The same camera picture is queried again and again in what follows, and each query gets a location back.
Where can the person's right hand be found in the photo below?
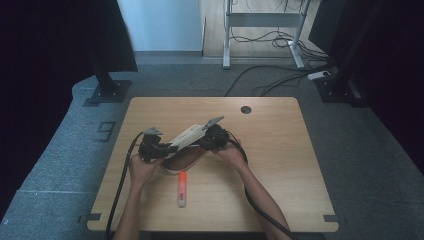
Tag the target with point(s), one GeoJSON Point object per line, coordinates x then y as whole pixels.
{"type": "Point", "coordinates": [231, 156]}

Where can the person's left hand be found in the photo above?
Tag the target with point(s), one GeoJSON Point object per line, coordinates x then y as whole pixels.
{"type": "Point", "coordinates": [142, 170]}

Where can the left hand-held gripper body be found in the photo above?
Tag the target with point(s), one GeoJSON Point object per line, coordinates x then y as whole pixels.
{"type": "Point", "coordinates": [150, 146]}

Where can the white pencil case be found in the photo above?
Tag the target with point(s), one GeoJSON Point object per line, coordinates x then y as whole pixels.
{"type": "Point", "coordinates": [185, 146]}

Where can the black curtain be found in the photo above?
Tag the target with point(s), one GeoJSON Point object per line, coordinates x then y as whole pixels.
{"type": "Point", "coordinates": [43, 50]}

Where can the white power strip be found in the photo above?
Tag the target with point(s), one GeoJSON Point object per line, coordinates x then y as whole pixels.
{"type": "Point", "coordinates": [318, 75]}

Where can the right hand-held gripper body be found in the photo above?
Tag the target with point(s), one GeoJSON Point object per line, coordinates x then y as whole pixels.
{"type": "Point", "coordinates": [216, 135]}

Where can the orange highlighter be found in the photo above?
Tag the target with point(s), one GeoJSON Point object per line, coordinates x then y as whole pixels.
{"type": "Point", "coordinates": [182, 190]}

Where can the black round table grommet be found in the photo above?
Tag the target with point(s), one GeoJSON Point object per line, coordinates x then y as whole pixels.
{"type": "Point", "coordinates": [246, 110]}

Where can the white metal desk frame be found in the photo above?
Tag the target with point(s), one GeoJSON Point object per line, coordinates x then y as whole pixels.
{"type": "Point", "coordinates": [263, 20]}

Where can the black stand with base plate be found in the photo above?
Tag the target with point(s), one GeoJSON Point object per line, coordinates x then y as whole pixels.
{"type": "Point", "coordinates": [108, 88]}
{"type": "Point", "coordinates": [336, 90]}

